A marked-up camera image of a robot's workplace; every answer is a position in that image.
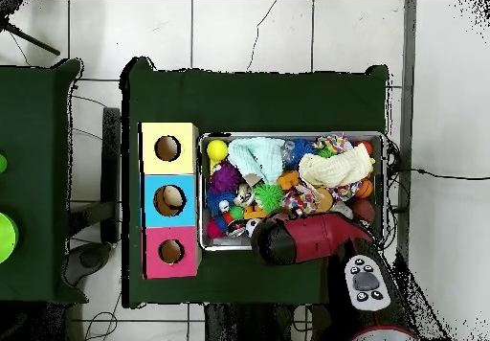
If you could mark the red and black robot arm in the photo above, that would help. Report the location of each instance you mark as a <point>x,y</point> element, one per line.
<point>317,237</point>

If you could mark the shallow metal mesh bin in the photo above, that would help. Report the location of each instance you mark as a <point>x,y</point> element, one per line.
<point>226,246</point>

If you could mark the wooden box with three holes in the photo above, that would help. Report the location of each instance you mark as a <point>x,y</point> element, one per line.
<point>170,166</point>

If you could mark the purple spiky ball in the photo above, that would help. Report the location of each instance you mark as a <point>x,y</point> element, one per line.
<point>225,176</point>

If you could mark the mint green cloth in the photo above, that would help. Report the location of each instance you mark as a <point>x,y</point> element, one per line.
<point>256,155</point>

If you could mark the yellow smooth ball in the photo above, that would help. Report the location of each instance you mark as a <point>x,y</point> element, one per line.
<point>217,150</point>

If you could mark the orange plastic block toy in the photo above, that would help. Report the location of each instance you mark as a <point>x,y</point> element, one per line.
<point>288,180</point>

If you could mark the black and white soccer ball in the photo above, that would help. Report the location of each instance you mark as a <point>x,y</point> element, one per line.
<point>250,226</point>

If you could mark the tan foam ball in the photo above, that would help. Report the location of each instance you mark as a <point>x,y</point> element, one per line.
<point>326,199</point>

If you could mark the cream yellow cloth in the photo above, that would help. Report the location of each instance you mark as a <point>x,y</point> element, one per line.
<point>337,168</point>

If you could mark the small orange basketball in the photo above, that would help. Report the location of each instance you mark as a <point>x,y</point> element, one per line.
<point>365,189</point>

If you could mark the dark green side table cloth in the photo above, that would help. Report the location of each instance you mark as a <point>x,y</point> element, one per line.
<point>30,164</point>

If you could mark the small bright green object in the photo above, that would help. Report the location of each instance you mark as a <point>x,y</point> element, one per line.
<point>2,163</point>

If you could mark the large bright green cup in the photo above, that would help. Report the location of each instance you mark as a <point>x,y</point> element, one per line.
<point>7,237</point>

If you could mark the black tripod leg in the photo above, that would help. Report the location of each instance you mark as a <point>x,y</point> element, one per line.
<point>34,42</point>

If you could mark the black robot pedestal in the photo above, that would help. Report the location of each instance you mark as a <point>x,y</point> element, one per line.
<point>245,323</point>

